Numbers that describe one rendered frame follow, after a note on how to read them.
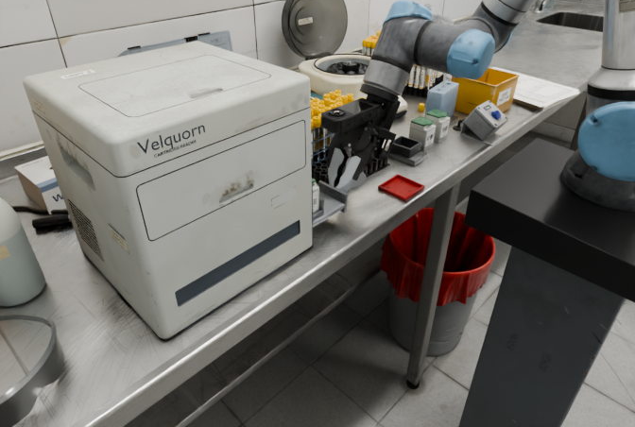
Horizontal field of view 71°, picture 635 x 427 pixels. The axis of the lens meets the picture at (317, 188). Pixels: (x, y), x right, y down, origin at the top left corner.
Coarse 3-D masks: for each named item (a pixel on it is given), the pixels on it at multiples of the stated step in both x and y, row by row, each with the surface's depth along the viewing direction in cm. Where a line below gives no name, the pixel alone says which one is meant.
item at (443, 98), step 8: (432, 88) 114; (440, 88) 114; (448, 88) 114; (456, 88) 117; (432, 96) 113; (440, 96) 111; (448, 96) 114; (432, 104) 114; (440, 104) 112; (448, 104) 116; (448, 112) 118; (456, 120) 121
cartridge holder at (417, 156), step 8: (400, 136) 105; (400, 144) 106; (408, 144) 104; (416, 144) 103; (384, 152) 104; (392, 152) 103; (400, 152) 101; (408, 152) 100; (416, 152) 102; (424, 152) 103; (400, 160) 102; (408, 160) 100; (416, 160) 100
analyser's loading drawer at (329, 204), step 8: (320, 184) 83; (328, 184) 82; (320, 192) 84; (328, 192) 82; (336, 192) 80; (344, 192) 80; (320, 200) 76; (328, 200) 81; (336, 200) 81; (344, 200) 80; (320, 208) 77; (328, 208) 79; (336, 208) 79; (344, 208) 81; (320, 216) 77; (328, 216) 78
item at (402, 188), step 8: (400, 176) 95; (384, 184) 92; (392, 184) 93; (400, 184) 93; (408, 184) 93; (416, 184) 93; (392, 192) 90; (400, 192) 91; (408, 192) 91; (416, 192) 90
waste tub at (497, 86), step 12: (492, 72) 128; (504, 72) 126; (468, 84) 121; (480, 84) 119; (492, 84) 130; (504, 84) 119; (516, 84) 124; (456, 96) 125; (468, 96) 123; (480, 96) 120; (492, 96) 117; (504, 96) 122; (456, 108) 126; (468, 108) 124; (504, 108) 125
